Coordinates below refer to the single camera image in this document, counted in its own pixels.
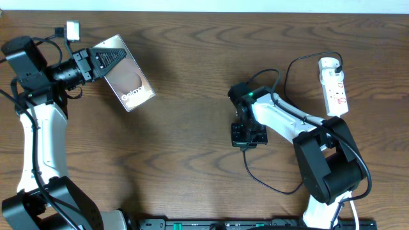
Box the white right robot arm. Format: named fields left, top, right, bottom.
left=228, top=82, right=372, bottom=229

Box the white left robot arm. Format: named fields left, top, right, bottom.
left=1, top=36, right=135, bottom=230

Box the white surge protector power strip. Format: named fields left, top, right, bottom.
left=320, top=69, right=349, bottom=117

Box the white USB charger adapter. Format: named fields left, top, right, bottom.
left=318, top=57, right=344, bottom=85

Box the black USB charging cable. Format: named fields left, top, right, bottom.
left=242, top=51, right=344, bottom=196

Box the Galaxy S25 Ultra smartphone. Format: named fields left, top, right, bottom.
left=95, top=34, right=156, bottom=112

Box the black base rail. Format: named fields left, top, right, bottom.
left=137, top=218, right=378, bottom=230

